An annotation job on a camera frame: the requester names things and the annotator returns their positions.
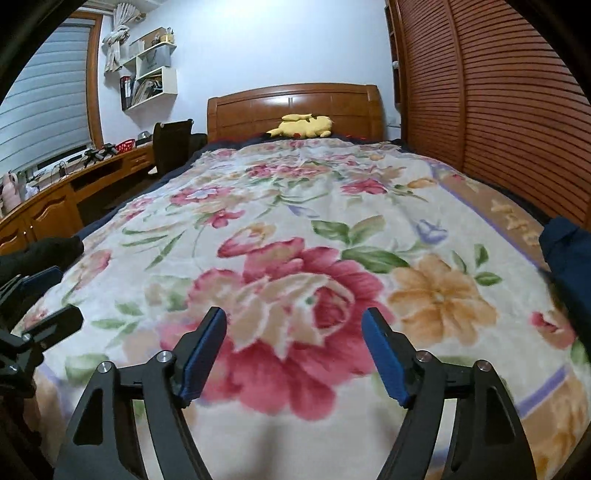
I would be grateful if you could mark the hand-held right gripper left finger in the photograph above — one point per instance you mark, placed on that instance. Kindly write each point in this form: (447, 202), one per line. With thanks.
(203, 355)

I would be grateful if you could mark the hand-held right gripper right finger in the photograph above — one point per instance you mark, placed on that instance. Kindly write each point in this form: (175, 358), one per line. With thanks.
(385, 355)

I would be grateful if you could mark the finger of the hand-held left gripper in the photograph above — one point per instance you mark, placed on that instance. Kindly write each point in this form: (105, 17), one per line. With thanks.
(60, 321)
(41, 277)

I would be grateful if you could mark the navy blue suit jacket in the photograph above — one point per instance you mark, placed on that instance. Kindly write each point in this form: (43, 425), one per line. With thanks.
(565, 258)

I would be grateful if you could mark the black cloth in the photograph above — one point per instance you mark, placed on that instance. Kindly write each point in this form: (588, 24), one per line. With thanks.
(41, 254)

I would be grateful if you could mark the wooden desk with cabinets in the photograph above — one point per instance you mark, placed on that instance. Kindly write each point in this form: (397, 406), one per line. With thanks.
(46, 212)

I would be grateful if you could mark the pink bottle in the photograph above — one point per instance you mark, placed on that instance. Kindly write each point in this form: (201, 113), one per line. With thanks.
(10, 194)

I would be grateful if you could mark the black stands on desk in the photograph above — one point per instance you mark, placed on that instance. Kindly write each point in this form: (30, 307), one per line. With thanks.
(99, 153)

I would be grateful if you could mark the red basket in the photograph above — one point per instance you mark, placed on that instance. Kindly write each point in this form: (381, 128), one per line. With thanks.
(125, 146)

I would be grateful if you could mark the floral blanket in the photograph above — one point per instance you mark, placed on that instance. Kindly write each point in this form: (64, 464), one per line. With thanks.
(323, 207)

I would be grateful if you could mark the grey window blind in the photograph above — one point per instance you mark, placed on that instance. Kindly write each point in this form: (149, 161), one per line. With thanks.
(41, 106)

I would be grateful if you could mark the dark desk chair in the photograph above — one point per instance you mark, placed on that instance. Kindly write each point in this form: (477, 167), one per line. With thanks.
(171, 147)

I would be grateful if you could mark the black bag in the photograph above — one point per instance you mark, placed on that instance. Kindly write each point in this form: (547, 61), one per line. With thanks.
(198, 143)

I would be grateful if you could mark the row of books and files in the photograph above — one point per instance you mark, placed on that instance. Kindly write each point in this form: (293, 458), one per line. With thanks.
(141, 92)

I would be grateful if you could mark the yellow plush toy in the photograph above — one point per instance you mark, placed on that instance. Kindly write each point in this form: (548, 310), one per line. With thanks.
(307, 127)

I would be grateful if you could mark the tied beige curtain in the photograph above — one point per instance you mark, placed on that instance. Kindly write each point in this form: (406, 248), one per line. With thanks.
(113, 46)

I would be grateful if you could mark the grey paper bag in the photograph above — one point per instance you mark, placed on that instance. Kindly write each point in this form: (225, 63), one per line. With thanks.
(154, 62)

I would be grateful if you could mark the wooden headboard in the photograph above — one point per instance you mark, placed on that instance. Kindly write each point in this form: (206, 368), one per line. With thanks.
(249, 110)

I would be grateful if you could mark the wooden louvered wardrobe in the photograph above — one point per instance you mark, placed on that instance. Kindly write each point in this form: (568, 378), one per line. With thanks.
(485, 92)

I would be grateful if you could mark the wooden window frame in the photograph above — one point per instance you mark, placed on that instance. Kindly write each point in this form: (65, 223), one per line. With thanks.
(94, 83)

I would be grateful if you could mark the white wall shelf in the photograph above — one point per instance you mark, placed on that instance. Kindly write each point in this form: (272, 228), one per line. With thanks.
(170, 81)

